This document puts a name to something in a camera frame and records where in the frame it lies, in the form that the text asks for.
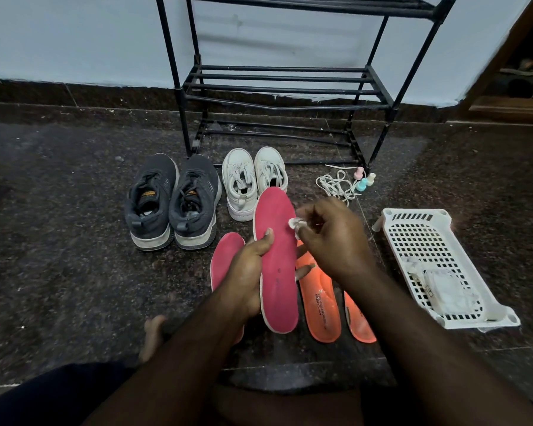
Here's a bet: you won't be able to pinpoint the person's right hand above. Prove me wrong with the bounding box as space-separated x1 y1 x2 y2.
295 197 379 285

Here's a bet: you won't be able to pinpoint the person's left forearm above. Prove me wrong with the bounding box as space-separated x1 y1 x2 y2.
84 301 249 426

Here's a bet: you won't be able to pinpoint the pair of sandals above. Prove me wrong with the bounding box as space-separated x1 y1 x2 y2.
499 57 533 80

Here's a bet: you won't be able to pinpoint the pink shoe insole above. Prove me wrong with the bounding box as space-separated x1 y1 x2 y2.
253 187 299 334
210 232 246 346

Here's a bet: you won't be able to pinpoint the person's foot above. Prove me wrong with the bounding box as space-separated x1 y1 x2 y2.
138 315 168 364

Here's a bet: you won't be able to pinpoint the brown wooden door frame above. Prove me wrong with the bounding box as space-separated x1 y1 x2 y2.
458 0 533 125

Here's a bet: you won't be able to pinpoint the white wipes packet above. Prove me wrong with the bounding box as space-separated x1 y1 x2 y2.
424 269 472 316

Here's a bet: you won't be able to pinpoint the orange shoe insole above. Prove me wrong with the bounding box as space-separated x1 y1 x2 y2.
295 241 342 344
344 290 377 344

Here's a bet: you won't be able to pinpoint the black metal shoe rack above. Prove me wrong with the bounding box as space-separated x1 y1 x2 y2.
154 0 456 170

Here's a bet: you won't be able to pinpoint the person's right forearm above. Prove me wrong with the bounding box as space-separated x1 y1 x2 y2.
344 270 533 426

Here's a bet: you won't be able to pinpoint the white sneaker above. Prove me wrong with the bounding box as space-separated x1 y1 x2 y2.
253 146 289 196
221 148 259 222

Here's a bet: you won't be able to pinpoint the white plastic basket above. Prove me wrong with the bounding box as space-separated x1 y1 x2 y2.
372 208 521 331

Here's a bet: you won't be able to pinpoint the person's left hand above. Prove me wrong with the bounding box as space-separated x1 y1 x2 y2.
218 228 316 323

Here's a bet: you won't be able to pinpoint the white shoelaces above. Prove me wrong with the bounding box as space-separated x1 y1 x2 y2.
315 165 363 207

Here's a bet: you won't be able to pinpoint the white crumpled cloth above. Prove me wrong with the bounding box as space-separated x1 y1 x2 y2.
401 256 428 285

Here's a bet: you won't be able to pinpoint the grey sneaker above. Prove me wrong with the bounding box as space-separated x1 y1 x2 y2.
124 153 179 252
169 154 223 251

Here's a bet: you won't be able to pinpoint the person's dark shorts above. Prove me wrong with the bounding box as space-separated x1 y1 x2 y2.
0 362 136 426

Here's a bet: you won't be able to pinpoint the person's leg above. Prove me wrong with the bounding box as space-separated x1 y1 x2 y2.
204 385 366 426

